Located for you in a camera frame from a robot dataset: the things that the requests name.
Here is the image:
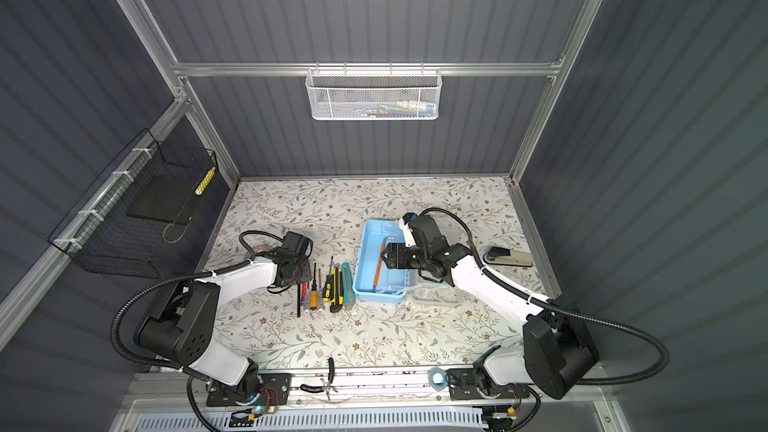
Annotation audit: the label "light blue plastic tool box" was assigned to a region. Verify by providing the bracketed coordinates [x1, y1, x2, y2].
[353, 220, 412, 304]

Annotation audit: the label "yellow black utility knife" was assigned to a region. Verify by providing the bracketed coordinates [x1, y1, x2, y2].
[323, 263, 344, 313]

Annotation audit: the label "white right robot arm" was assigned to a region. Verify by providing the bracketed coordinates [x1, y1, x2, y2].
[381, 207, 670, 399]

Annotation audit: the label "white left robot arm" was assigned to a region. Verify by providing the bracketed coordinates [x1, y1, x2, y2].
[109, 230, 314, 404]

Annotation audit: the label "brown tape roll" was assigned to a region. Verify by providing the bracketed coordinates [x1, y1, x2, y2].
[252, 244, 271, 253]

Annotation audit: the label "teal utility knife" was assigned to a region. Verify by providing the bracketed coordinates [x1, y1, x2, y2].
[342, 262, 356, 310]

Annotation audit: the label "beige black stapler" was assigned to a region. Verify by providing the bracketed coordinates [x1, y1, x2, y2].
[483, 246, 534, 267]

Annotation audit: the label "blue tape roll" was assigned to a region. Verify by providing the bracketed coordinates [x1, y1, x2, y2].
[427, 367, 448, 391]

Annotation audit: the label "yellow marker in basket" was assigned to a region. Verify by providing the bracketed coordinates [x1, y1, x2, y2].
[194, 166, 217, 196]

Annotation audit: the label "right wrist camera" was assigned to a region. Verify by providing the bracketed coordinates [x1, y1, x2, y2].
[398, 212, 419, 247]

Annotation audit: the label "black handled pliers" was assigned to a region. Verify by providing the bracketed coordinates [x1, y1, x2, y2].
[299, 357, 336, 401]

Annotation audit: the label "white wire wall basket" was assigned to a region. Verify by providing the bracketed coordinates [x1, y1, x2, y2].
[305, 68, 443, 121]

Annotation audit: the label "black wire wall basket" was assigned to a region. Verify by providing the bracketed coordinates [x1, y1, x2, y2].
[48, 129, 218, 279]

